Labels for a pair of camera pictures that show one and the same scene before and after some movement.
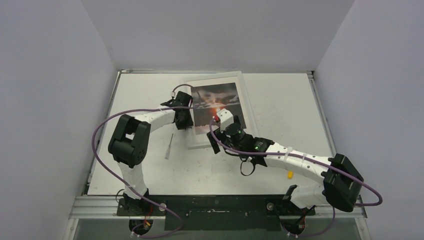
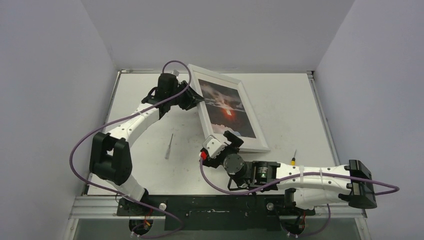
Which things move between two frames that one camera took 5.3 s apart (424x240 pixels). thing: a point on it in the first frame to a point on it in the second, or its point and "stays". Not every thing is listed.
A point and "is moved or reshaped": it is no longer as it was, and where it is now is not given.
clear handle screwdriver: (167, 152) stays
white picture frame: (214, 93) is moved or reshaped
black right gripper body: (215, 144) to (228, 144)
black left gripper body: (186, 121) to (184, 101)
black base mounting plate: (214, 212) stays
